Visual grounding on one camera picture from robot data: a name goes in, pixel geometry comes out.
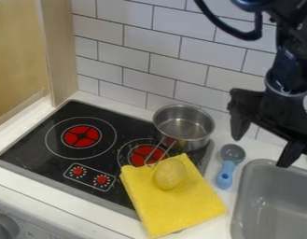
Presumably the blue spoon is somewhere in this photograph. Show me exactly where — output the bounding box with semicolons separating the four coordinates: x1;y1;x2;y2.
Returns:
214;143;247;190

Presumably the toy stove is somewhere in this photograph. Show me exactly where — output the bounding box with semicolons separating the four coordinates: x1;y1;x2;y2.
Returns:
0;99;216;220

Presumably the yellow cloth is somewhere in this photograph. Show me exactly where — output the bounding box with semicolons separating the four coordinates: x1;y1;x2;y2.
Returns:
118;152;229;239

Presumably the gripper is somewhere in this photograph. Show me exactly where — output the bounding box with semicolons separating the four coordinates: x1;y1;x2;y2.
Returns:
225;77;307;168

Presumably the toy sink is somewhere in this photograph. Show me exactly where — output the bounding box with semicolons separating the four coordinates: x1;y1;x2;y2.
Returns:
229;159;307;239

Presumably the yellow toy potato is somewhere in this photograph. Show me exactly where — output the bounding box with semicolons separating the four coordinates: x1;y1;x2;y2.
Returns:
153;158;188;190

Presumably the silver pot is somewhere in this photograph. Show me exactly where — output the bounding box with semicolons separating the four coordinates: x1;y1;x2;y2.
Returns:
143;104;217;166

